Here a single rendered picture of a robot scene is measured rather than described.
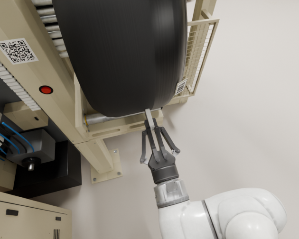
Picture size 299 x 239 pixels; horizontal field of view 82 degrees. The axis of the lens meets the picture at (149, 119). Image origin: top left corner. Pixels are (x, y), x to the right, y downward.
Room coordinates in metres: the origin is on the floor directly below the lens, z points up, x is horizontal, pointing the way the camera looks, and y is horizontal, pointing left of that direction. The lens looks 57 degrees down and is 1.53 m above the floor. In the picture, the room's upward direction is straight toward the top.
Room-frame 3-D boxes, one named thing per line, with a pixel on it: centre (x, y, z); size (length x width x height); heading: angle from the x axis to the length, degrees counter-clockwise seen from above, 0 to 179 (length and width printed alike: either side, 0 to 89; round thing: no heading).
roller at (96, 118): (0.45, 0.11, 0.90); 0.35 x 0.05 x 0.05; 105
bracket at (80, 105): (0.54, 0.33, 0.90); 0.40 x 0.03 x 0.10; 15
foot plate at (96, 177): (0.50, 0.40, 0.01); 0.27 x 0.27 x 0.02; 15
